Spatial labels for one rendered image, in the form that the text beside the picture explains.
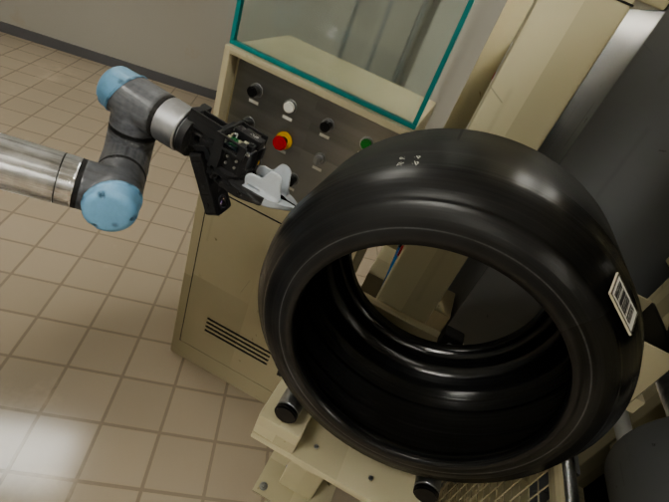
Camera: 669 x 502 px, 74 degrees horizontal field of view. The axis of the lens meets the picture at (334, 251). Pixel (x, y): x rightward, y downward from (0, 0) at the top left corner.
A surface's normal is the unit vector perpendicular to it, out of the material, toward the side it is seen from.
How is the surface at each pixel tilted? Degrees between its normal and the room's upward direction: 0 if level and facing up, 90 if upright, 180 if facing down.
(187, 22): 90
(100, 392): 0
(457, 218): 80
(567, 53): 90
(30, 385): 0
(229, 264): 90
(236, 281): 90
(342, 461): 0
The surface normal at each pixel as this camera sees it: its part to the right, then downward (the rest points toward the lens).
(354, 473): 0.32, -0.76
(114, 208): 0.21, 0.64
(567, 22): -0.34, 0.46
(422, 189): -0.28, -0.34
